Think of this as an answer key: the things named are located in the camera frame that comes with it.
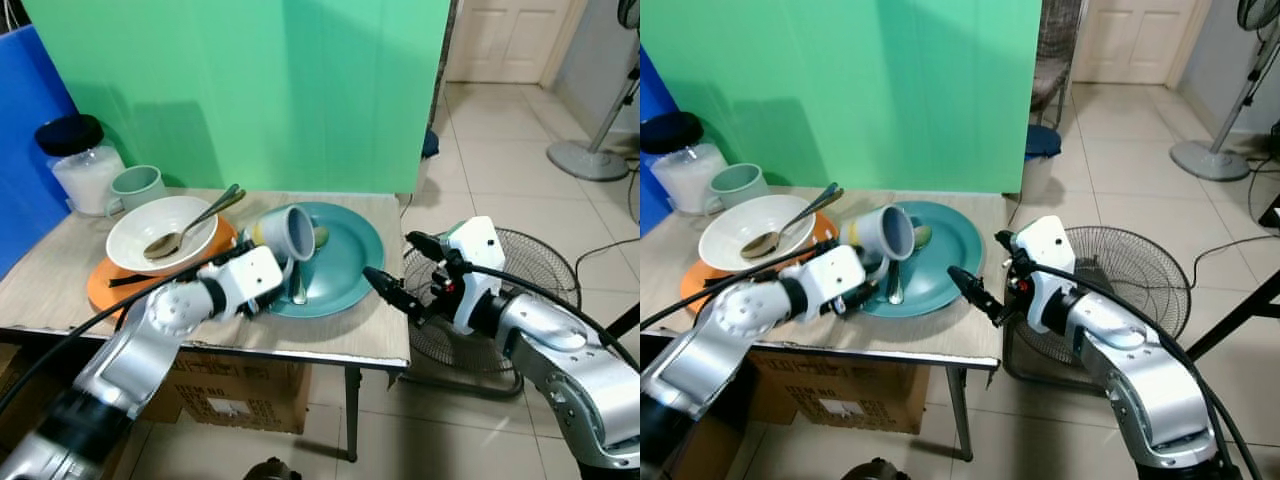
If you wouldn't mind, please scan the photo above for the grey-blue cup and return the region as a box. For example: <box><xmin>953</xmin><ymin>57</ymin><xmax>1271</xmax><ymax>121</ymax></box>
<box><xmin>845</xmin><ymin>205</ymin><xmax>917</xmax><ymax>264</ymax></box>
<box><xmin>245</xmin><ymin>205</ymin><xmax>317</xmax><ymax>264</ymax></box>

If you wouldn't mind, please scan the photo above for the short metal spoon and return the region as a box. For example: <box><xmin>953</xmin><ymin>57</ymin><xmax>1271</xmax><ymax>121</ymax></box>
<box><xmin>885</xmin><ymin>226</ymin><xmax>933</xmax><ymax>306</ymax></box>
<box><xmin>291</xmin><ymin>227</ymin><xmax>330</xmax><ymax>306</ymax></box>

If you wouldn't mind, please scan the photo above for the teal plate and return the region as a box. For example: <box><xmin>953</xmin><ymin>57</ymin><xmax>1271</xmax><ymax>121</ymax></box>
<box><xmin>262</xmin><ymin>202</ymin><xmax>386</xmax><ymax>319</ymax></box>
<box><xmin>858</xmin><ymin>200</ymin><xmax>985</xmax><ymax>319</ymax></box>

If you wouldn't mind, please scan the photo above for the wooden table with metal legs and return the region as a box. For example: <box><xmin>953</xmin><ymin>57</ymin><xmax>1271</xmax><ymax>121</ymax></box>
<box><xmin>640</xmin><ymin>188</ymin><xmax>1007</xmax><ymax>463</ymax></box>
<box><xmin>0</xmin><ymin>188</ymin><xmax>412</xmax><ymax>463</ymax></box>

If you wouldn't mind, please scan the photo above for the brown cardboard box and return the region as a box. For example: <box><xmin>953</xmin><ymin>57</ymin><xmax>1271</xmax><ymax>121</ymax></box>
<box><xmin>745</xmin><ymin>350</ymin><xmax>933</xmax><ymax>437</ymax></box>
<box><xmin>140</xmin><ymin>350</ymin><xmax>314</xmax><ymax>437</ymax></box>

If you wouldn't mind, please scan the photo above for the bin with blue lid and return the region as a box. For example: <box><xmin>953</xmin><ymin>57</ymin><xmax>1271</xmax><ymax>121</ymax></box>
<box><xmin>1022</xmin><ymin>125</ymin><xmax>1063</xmax><ymax>203</ymax></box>
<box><xmin>418</xmin><ymin>130</ymin><xmax>442</xmax><ymax>193</ymax></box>

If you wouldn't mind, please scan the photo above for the long metal spoon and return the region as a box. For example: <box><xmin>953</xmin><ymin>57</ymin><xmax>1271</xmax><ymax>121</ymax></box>
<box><xmin>740</xmin><ymin>183</ymin><xmax>844</xmax><ymax>261</ymax></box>
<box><xmin>143</xmin><ymin>183</ymin><xmax>246</xmax><ymax>262</ymax></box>

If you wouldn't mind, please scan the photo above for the white bowl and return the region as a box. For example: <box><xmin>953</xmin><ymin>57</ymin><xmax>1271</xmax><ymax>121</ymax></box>
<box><xmin>106</xmin><ymin>196</ymin><xmax>219</xmax><ymax>275</ymax></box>
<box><xmin>698</xmin><ymin>195</ymin><xmax>817</xmax><ymax>273</ymax></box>

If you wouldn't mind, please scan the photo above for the pale green mug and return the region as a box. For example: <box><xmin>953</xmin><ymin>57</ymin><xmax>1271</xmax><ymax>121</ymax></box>
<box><xmin>105</xmin><ymin>165</ymin><xmax>169</xmax><ymax>217</ymax></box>
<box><xmin>703</xmin><ymin>163</ymin><xmax>770</xmax><ymax>215</ymax></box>

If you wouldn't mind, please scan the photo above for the orange plate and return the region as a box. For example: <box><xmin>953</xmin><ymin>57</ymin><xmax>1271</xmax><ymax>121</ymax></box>
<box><xmin>680</xmin><ymin>213</ymin><xmax>837</xmax><ymax>317</ymax></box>
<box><xmin>87</xmin><ymin>215</ymin><xmax>239</xmax><ymax>314</ymax></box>

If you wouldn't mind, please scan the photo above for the black diagonal bar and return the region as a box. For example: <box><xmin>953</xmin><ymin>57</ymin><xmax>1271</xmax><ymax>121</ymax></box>
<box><xmin>607</xmin><ymin>303</ymin><xmax>641</xmax><ymax>343</ymax></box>
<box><xmin>1185</xmin><ymin>268</ymin><xmax>1280</xmax><ymax>363</ymax></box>

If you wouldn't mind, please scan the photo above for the green backdrop board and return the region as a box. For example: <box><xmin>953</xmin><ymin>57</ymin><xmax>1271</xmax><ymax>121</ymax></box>
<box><xmin>22</xmin><ymin>0</ymin><xmax>453</xmax><ymax>195</ymax></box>
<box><xmin>640</xmin><ymin>0</ymin><xmax>1043</xmax><ymax>195</ymax></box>

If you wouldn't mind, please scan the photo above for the grey standing fan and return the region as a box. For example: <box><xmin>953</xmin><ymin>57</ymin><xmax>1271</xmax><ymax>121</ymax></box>
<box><xmin>546</xmin><ymin>0</ymin><xmax>641</xmax><ymax>184</ymax></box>
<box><xmin>1170</xmin><ymin>0</ymin><xmax>1280</xmax><ymax>184</ymax></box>

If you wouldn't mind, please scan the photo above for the woven rattan chair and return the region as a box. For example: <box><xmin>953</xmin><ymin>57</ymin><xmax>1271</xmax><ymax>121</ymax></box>
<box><xmin>1030</xmin><ymin>0</ymin><xmax>1088</xmax><ymax>128</ymax></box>

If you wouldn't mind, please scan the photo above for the clear jar with black lid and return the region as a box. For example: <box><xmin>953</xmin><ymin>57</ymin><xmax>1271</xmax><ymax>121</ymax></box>
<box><xmin>640</xmin><ymin>112</ymin><xmax>730</xmax><ymax>215</ymax></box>
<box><xmin>35</xmin><ymin>114</ymin><xmax>127</xmax><ymax>217</ymax></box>

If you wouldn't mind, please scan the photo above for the cream panel door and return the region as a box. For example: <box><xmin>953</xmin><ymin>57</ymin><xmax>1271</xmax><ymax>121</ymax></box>
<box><xmin>1072</xmin><ymin>0</ymin><xmax>1203</xmax><ymax>86</ymax></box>
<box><xmin>445</xmin><ymin>0</ymin><xmax>573</xmax><ymax>86</ymax></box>

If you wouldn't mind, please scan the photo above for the blue board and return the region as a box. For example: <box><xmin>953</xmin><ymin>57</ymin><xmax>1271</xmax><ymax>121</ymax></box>
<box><xmin>640</xmin><ymin>45</ymin><xmax>674</xmax><ymax>237</ymax></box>
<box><xmin>0</xmin><ymin>25</ymin><xmax>79</xmax><ymax>281</ymax></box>

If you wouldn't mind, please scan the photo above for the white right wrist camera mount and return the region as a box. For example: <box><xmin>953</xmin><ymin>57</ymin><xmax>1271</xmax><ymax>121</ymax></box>
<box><xmin>1012</xmin><ymin>215</ymin><xmax>1078</xmax><ymax>336</ymax></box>
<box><xmin>440</xmin><ymin>215</ymin><xmax>507</xmax><ymax>336</ymax></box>

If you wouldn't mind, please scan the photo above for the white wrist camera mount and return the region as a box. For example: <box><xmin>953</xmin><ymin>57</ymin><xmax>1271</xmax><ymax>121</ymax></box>
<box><xmin>778</xmin><ymin>245</ymin><xmax>869</xmax><ymax>321</ymax></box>
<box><xmin>205</xmin><ymin>245</ymin><xmax>285</xmax><ymax>321</ymax></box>
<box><xmin>440</xmin><ymin>215</ymin><xmax>507</xmax><ymax>336</ymax></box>
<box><xmin>1012</xmin><ymin>215</ymin><xmax>1078</xmax><ymax>336</ymax></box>

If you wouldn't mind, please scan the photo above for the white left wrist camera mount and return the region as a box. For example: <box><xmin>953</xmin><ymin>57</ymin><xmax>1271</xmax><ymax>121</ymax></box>
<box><xmin>205</xmin><ymin>245</ymin><xmax>285</xmax><ymax>321</ymax></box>
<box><xmin>778</xmin><ymin>245</ymin><xmax>869</xmax><ymax>321</ymax></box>

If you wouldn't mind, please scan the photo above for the wire cage floor fan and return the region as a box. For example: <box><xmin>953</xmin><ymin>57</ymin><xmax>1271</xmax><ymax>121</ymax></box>
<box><xmin>1003</xmin><ymin>226</ymin><xmax>1193</xmax><ymax>389</ymax></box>
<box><xmin>405</xmin><ymin>228</ymin><xmax>582</xmax><ymax>379</ymax></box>

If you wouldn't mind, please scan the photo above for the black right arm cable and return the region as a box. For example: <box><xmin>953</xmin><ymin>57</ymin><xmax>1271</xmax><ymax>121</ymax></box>
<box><xmin>1028</xmin><ymin>260</ymin><xmax>1256</xmax><ymax>476</ymax></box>
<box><xmin>448</xmin><ymin>260</ymin><xmax>641</xmax><ymax>373</ymax></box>

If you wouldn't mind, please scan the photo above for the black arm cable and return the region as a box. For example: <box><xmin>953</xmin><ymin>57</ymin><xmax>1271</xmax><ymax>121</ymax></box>
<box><xmin>0</xmin><ymin>250</ymin><xmax>251</xmax><ymax>413</ymax></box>
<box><xmin>1028</xmin><ymin>260</ymin><xmax>1256</xmax><ymax>476</ymax></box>
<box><xmin>640</xmin><ymin>240</ymin><xmax>833</xmax><ymax>331</ymax></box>
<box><xmin>448</xmin><ymin>260</ymin><xmax>641</xmax><ymax>373</ymax></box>

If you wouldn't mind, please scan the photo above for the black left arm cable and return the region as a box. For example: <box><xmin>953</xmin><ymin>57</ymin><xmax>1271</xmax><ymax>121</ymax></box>
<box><xmin>0</xmin><ymin>250</ymin><xmax>251</xmax><ymax>413</ymax></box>
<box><xmin>640</xmin><ymin>240</ymin><xmax>833</xmax><ymax>331</ymax></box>

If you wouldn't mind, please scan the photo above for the black floor cable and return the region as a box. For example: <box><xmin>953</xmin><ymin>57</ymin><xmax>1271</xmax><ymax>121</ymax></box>
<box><xmin>1190</xmin><ymin>233</ymin><xmax>1280</xmax><ymax>269</ymax></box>
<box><xmin>574</xmin><ymin>236</ymin><xmax>641</xmax><ymax>278</ymax></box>

